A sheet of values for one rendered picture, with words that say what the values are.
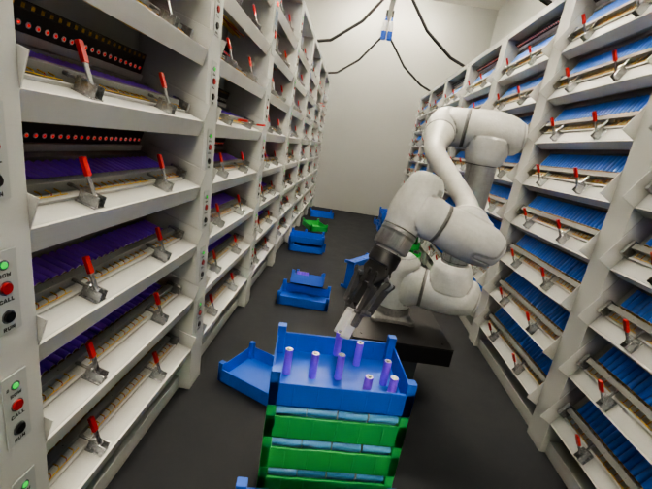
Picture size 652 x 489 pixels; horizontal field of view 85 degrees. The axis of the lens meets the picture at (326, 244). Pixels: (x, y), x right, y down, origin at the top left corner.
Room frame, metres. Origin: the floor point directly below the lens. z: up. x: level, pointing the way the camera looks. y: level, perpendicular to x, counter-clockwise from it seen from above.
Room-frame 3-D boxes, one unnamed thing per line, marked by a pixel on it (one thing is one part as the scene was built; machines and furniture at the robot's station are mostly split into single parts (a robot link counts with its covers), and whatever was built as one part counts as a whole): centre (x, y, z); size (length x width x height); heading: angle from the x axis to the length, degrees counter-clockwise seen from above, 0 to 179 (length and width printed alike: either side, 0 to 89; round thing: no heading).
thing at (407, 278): (1.39, -0.32, 0.44); 0.18 x 0.16 x 0.22; 73
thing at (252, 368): (1.19, 0.15, 0.04); 0.30 x 0.20 x 0.08; 65
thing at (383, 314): (1.42, -0.31, 0.31); 0.22 x 0.18 x 0.06; 1
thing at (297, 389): (0.72, -0.07, 0.44); 0.30 x 0.20 x 0.08; 95
